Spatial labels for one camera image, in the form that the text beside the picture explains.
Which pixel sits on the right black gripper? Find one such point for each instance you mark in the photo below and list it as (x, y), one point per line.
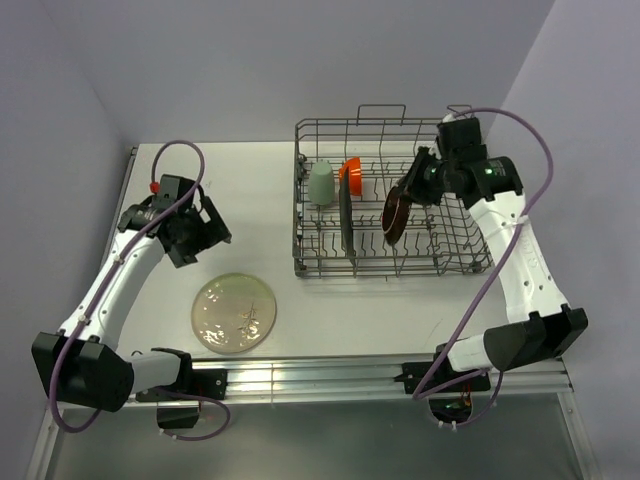
(416, 191)

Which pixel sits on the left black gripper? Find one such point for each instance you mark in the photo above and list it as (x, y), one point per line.
(206, 239)

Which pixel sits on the red floral small plate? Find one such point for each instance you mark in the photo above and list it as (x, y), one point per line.
(395, 214)

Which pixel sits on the orange bowl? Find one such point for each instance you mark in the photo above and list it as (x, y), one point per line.
(352, 169)

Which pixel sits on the black square floral plate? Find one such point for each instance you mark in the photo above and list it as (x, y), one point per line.
(345, 206)

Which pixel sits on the cream green round plate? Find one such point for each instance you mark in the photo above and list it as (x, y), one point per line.
(233, 313)

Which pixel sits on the green cup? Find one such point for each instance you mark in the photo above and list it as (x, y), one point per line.
(321, 187)

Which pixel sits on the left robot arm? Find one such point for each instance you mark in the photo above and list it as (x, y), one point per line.
(79, 364)

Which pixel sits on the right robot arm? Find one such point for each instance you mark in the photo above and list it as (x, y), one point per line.
(541, 324)

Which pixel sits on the grey wire dish rack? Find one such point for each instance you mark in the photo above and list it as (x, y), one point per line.
(380, 195)

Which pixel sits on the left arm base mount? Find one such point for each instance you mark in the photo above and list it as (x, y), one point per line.
(202, 386)

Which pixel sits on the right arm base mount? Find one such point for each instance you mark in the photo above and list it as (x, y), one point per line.
(452, 411)

